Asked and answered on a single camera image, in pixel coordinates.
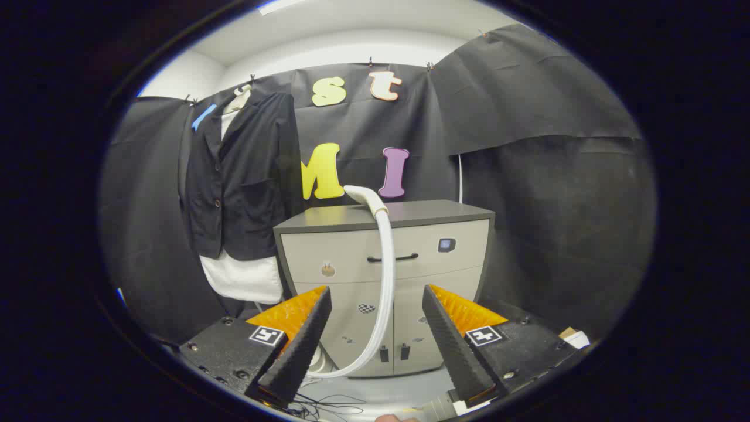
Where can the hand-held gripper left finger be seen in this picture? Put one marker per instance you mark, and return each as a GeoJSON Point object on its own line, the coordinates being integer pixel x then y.
{"type": "Point", "coordinates": [304, 346]}

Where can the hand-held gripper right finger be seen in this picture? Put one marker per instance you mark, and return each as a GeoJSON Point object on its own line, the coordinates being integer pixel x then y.
{"type": "Point", "coordinates": [448, 346]}

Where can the white shirt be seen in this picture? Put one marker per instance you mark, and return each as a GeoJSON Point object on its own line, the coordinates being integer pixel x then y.
{"type": "Point", "coordinates": [246, 278]}

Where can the white garment steamer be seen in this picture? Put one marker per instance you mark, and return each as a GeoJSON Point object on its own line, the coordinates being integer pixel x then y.
{"type": "Point", "coordinates": [384, 264]}

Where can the black suit jacket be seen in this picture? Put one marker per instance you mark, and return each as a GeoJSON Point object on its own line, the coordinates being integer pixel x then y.
{"type": "Point", "coordinates": [252, 187]}

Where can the cream clothes hanger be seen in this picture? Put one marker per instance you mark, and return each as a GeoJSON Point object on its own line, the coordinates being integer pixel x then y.
{"type": "Point", "coordinates": [241, 98]}

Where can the small blue drawer lock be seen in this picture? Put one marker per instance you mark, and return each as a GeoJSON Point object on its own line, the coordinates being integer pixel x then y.
{"type": "Point", "coordinates": [446, 245]}

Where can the grey cabinet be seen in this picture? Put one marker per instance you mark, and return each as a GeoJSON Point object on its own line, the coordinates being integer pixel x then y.
{"type": "Point", "coordinates": [433, 228]}

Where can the cardboard and paper scraps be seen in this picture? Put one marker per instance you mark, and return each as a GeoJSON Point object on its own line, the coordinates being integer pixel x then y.
{"type": "Point", "coordinates": [575, 338]}

